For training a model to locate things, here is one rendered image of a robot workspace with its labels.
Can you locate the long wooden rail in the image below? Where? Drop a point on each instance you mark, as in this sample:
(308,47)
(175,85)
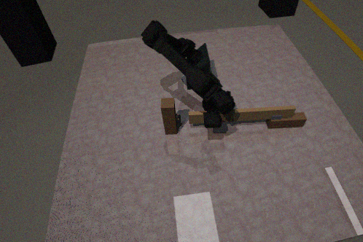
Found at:
(264,113)

